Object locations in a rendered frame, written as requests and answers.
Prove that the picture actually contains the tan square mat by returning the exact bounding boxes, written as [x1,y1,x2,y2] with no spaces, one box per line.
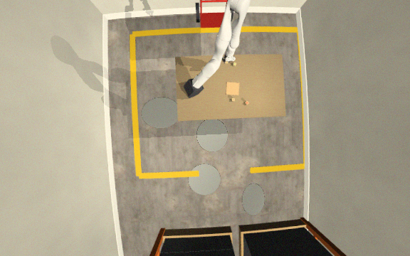
[226,82,239,95]

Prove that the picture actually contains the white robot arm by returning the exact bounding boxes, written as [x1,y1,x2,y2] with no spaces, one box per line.
[192,0,251,88]

